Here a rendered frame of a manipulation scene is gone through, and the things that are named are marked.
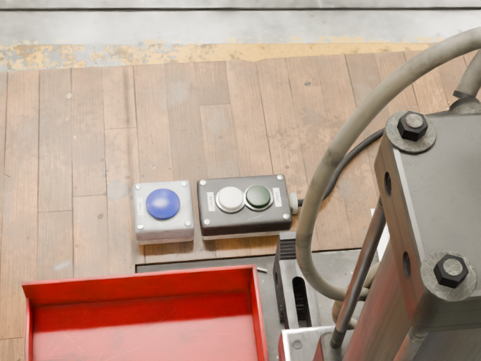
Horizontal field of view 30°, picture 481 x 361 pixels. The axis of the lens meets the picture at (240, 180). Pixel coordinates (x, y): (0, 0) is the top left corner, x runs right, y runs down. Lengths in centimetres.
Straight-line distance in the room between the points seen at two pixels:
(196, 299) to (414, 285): 66
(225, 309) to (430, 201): 65
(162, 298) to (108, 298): 6
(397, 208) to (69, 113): 82
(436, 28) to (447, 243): 221
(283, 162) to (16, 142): 33
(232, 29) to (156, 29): 21
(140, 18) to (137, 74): 130
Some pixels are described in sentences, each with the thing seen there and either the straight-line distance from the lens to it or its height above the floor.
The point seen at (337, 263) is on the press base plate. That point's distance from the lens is 105.
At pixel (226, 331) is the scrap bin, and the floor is 91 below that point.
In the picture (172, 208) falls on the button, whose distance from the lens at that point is 103.
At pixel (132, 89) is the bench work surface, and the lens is 118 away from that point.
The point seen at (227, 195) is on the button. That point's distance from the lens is 104.
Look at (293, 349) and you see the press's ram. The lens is 74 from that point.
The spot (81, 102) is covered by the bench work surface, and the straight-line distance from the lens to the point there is 117.
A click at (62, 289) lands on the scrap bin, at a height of 94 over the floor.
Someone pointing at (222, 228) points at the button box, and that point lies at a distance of 103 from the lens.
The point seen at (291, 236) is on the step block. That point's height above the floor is 99.
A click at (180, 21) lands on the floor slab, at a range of 249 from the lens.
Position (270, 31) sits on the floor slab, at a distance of 248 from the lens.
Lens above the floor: 182
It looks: 57 degrees down
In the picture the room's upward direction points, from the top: 5 degrees clockwise
